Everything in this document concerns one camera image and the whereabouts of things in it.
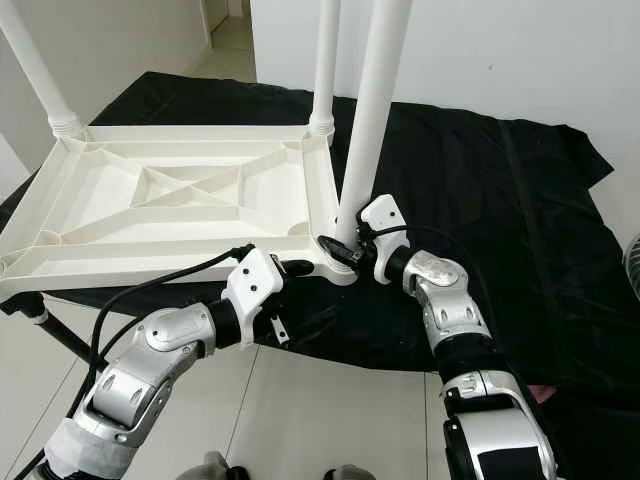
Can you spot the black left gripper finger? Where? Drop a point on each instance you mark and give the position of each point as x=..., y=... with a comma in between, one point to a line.
x=298, y=268

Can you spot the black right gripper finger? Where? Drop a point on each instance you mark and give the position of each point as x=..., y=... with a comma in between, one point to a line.
x=337, y=251

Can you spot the white plastic table leg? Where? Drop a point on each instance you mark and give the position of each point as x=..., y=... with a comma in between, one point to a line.
x=375, y=100
x=325, y=60
x=40, y=75

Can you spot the white plastic table top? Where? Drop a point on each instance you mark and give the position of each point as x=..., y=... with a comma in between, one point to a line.
x=120, y=200

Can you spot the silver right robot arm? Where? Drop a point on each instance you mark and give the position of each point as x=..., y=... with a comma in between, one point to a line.
x=455, y=300

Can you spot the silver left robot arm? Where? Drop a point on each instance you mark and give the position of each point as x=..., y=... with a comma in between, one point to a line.
x=150, y=370

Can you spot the grey right robot leg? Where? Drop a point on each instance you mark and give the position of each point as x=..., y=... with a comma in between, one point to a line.
x=350, y=472

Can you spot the black table cloth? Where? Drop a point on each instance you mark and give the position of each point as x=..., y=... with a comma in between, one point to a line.
x=540, y=220

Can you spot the pink cloth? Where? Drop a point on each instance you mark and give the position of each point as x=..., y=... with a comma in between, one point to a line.
x=543, y=392

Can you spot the black metal table leg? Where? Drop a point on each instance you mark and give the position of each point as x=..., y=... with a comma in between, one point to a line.
x=70, y=340

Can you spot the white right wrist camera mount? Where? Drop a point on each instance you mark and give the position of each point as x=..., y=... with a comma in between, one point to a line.
x=382, y=212

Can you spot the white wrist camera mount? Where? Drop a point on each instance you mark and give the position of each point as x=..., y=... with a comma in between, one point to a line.
x=253, y=280
x=382, y=212

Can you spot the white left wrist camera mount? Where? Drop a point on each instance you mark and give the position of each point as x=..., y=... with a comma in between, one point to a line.
x=253, y=280

